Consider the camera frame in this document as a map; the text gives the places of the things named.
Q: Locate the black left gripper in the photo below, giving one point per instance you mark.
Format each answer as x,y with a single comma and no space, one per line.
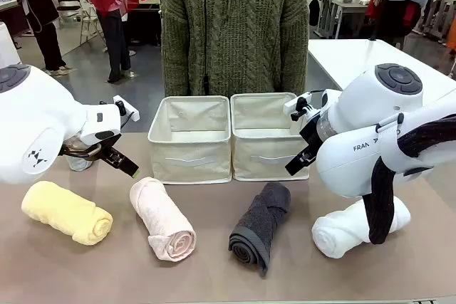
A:
85,151

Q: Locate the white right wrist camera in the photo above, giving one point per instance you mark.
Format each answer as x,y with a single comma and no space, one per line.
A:
298,103

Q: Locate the person in green knit sweater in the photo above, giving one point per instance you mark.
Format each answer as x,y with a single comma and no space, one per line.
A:
235,33

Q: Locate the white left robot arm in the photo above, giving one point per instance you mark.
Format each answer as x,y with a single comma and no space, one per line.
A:
35,122

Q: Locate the pink towel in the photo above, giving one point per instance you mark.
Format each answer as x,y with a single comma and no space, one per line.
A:
160,218

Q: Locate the dark grey towel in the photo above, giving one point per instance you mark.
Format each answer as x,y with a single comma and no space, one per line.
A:
261,222

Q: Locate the brown table mat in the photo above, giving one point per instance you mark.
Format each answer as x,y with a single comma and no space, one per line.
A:
213,282

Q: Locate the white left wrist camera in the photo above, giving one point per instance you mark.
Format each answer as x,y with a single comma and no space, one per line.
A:
130,113

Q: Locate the dark background desk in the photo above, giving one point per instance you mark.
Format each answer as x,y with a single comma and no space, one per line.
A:
146,15

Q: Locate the cream fabric storage bin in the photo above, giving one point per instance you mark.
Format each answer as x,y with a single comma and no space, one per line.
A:
263,140
189,154

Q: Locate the person in black skirt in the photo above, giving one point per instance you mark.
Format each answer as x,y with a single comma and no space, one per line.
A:
42,8

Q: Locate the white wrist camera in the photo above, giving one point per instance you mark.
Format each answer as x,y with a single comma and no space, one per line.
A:
298,103
130,113

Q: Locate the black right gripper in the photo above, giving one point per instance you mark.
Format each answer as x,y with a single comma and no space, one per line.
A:
311,133

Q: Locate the yellow towel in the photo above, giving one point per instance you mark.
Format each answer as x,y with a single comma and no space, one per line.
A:
64,211

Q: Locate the white towel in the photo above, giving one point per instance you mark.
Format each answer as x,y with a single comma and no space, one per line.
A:
331,236

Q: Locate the grey background work table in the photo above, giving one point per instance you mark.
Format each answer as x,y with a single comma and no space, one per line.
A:
342,5

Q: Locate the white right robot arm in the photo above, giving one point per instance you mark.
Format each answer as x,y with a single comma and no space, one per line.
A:
356,168

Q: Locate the white side table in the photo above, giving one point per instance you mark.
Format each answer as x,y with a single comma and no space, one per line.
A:
338,58

